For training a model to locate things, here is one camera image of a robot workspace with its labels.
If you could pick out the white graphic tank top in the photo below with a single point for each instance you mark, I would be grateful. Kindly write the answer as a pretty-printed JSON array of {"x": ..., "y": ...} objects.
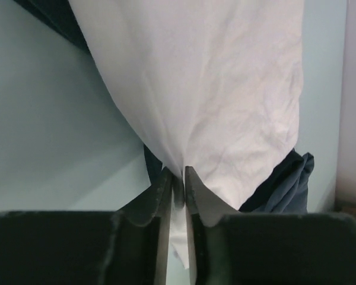
[{"x": 214, "y": 85}]

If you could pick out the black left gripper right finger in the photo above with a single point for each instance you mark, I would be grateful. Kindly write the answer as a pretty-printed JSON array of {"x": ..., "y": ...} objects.
[{"x": 230, "y": 247}]

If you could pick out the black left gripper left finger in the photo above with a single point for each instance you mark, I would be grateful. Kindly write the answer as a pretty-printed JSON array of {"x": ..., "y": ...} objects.
[{"x": 126, "y": 246}]

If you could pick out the light blue table mat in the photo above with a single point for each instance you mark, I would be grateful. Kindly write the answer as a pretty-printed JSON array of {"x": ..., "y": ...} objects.
[{"x": 64, "y": 145}]

